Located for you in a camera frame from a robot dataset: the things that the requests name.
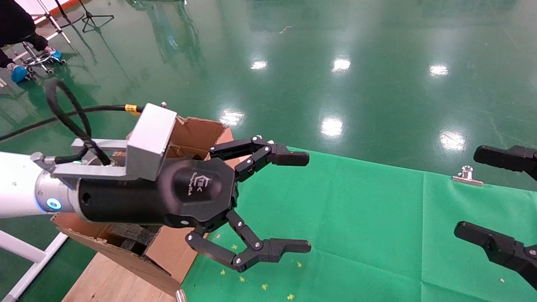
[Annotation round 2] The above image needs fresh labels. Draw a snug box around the thick black camera cable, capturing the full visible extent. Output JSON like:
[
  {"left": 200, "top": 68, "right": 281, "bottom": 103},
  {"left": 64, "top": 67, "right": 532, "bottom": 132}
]
[{"left": 0, "top": 79, "right": 145, "bottom": 166}]

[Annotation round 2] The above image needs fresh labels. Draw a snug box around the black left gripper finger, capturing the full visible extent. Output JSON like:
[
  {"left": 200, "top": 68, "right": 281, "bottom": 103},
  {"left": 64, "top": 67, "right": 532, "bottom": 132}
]
[
  {"left": 185, "top": 210, "right": 312, "bottom": 273},
  {"left": 209, "top": 135, "right": 310, "bottom": 182}
]

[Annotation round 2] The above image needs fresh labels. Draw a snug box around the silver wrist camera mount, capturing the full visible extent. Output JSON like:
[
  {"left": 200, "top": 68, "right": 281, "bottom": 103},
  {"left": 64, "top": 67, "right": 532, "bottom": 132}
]
[{"left": 51, "top": 103, "right": 177, "bottom": 182}]

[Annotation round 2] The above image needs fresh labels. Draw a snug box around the black tripod stand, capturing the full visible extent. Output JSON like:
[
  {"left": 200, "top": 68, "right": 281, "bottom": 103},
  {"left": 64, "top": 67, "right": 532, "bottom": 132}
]
[{"left": 78, "top": 0, "right": 115, "bottom": 33}]

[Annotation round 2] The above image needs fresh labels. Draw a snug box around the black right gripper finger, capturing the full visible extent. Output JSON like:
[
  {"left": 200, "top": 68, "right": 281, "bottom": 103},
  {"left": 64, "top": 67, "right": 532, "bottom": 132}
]
[
  {"left": 474, "top": 145, "right": 537, "bottom": 182},
  {"left": 454, "top": 221, "right": 537, "bottom": 291}
]

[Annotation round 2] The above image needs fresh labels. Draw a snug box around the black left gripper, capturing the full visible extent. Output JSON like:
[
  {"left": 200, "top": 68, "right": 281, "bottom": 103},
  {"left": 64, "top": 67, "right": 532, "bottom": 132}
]
[{"left": 78, "top": 157, "right": 240, "bottom": 229}]

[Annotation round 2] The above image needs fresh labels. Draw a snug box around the large green table cloth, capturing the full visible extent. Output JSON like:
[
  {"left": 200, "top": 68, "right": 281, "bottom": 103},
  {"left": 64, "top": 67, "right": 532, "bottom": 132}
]
[{"left": 181, "top": 145, "right": 537, "bottom": 302}]

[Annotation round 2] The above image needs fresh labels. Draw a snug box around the large open cardboard carton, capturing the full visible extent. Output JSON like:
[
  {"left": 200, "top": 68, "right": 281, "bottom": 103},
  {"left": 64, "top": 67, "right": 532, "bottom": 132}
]
[{"left": 50, "top": 115, "right": 242, "bottom": 297}]

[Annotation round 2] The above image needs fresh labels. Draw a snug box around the wheeled metal stool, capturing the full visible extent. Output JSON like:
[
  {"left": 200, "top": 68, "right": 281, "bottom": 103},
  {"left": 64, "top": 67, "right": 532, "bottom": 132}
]
[{"left": 19, "top": 41, "right": 67, "bottom": 80}]

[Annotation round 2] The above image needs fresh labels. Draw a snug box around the white board stand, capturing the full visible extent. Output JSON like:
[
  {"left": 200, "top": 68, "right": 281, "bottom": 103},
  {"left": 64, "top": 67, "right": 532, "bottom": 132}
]
[{"left": 15, "top": 0, "right": 72, "bottom": 44}]

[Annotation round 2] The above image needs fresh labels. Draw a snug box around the person in black clothes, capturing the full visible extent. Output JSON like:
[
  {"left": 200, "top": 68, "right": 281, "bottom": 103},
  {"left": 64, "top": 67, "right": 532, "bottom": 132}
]
[{"left": 0, "top": 0, "right": 63, "bottom": 83}]

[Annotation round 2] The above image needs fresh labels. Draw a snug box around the white metal table frame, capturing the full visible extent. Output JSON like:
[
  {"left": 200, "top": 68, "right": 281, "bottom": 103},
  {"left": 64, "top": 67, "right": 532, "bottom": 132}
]
[{"left": 0, "top": 230, "right": 68, "bottom": 302}]

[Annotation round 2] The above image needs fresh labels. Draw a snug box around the silver binder clip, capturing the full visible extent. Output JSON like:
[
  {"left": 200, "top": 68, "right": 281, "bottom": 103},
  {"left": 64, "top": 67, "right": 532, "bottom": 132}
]
[{"left": 452, "top": 165, "right": 484, "bottom": 187}]

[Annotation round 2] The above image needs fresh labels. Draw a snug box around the black foam block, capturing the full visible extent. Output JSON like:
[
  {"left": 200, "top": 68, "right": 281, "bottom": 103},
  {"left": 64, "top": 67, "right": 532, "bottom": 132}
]
[{"left": 107, "top": 222, "right": 162, "bottom": 255}]

